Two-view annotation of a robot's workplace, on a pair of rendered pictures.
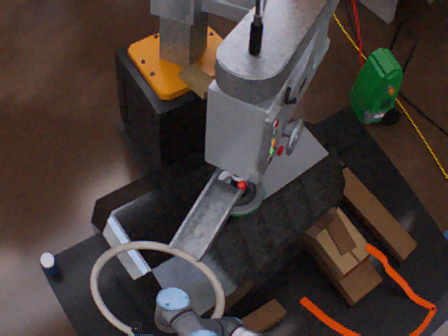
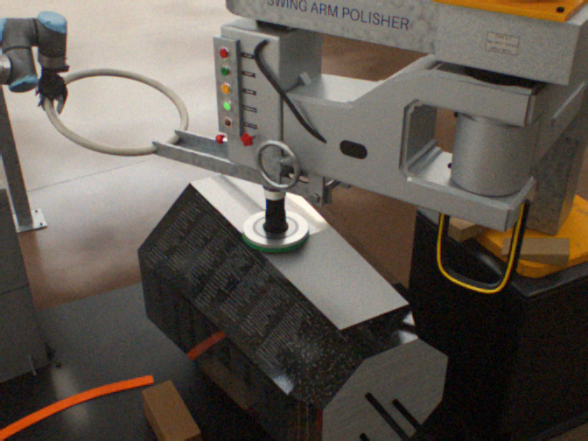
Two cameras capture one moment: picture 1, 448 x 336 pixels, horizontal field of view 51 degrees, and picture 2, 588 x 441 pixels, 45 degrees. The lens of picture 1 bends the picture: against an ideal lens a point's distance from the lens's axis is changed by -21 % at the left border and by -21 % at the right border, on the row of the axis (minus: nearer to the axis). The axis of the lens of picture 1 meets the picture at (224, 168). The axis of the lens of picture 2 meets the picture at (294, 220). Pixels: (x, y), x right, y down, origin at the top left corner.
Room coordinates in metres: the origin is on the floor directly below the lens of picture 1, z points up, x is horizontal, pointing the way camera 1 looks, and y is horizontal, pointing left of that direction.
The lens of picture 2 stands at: (1.69, -1.97, 2.09)
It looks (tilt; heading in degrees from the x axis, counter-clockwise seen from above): 32 degrees down; 100
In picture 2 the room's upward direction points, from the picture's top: straight up
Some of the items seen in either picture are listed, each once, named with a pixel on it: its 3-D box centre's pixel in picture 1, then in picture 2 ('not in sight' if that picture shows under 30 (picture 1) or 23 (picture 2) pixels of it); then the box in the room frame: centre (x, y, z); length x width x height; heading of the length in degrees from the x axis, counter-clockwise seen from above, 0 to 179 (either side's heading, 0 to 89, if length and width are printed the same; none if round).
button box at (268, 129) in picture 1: (269, 140); (229, 87); (1.18, -0.14, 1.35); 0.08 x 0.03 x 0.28; 157
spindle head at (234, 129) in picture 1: (256, 107); (296, 102); (1.36, -0.10, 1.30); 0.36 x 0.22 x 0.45; 157
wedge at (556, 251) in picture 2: not in sight; (535, 247); (2.12, 0.03, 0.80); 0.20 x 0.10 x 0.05; 172
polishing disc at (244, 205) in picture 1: (237, 190); (276, 227); (1.29, -0.06, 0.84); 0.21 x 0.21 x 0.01
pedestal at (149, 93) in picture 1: (182, 100); (516, 307); (2.15, 0.27, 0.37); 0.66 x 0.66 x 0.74; 37
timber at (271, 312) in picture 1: (257, 322); (171, 422); (0.93, -0.25, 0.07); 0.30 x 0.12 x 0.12; 130
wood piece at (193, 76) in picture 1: (198, 80); (470, 220); (1.92, 0.16, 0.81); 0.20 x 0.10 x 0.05; 45
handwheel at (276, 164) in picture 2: (286, 133); (284, 159); (1.35, -0.22, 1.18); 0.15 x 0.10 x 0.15; 157
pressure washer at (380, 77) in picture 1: (382, 72); not in sight; (2.58, -1.04, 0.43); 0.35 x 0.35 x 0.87; 22
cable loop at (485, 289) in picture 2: not in sight; (477, 242); (1.89, -0.33, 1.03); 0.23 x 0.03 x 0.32; 157
